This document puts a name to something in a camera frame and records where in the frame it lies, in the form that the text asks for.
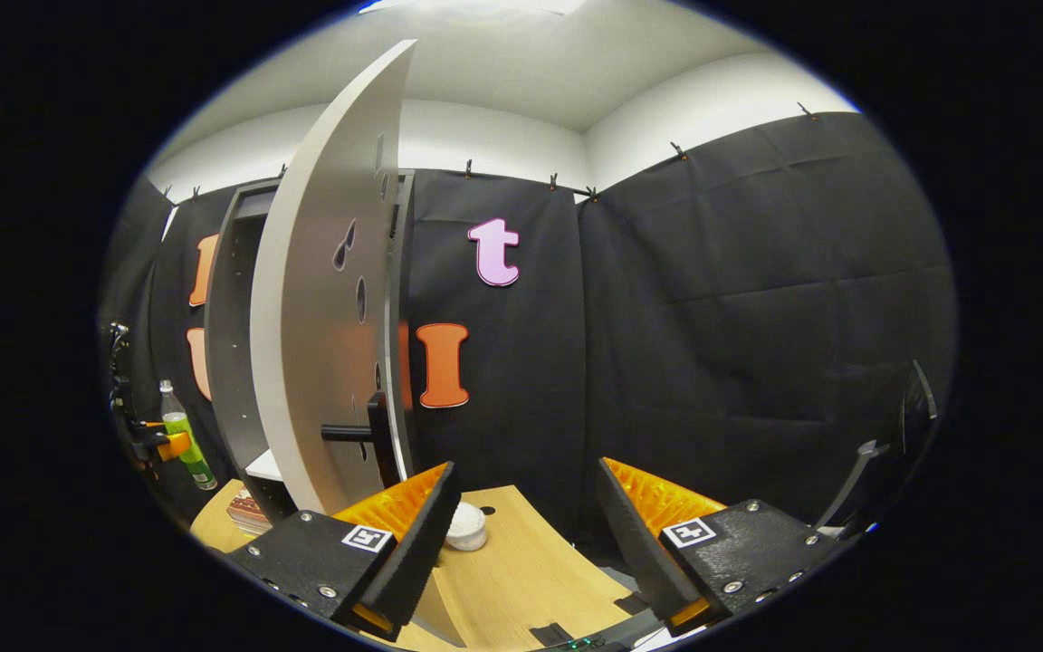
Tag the brown cover book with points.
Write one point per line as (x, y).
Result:
(245, 512)

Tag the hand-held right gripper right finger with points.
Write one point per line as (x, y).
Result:
(644, 552)

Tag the beige cabinet door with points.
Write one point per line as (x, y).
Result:
(313, 317)

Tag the black electronic device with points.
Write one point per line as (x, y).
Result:
(553, 634)

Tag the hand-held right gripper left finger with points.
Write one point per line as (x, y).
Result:
(413, 552)

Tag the ceiling light panel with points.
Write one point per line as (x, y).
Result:
(467, 4)

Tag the white round jar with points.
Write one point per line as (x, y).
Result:
(465, 530)

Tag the green plastic bottle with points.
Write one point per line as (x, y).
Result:
(176, 423)

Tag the row of backdrop clips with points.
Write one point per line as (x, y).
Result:
(677, 150)

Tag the dark grey cabinet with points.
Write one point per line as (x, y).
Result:
(227, 362)

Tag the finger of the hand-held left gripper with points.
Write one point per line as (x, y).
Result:
(176, 445)

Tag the black backdrop cloth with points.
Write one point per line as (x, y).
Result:
(712, 317)

